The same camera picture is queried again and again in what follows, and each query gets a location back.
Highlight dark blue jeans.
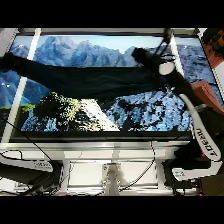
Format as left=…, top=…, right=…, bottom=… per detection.
left=0, top=49, right=169, bottom=102

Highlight silver frame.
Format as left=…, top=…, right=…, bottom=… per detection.
left=0, top=28, right=208, bottom=197

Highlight black cable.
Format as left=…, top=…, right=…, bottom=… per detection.
left=0, top=114, right=54, bottom=164
left=118, top=141, right=158, bottom=193
left=0, top=149, right=25, bottom=162

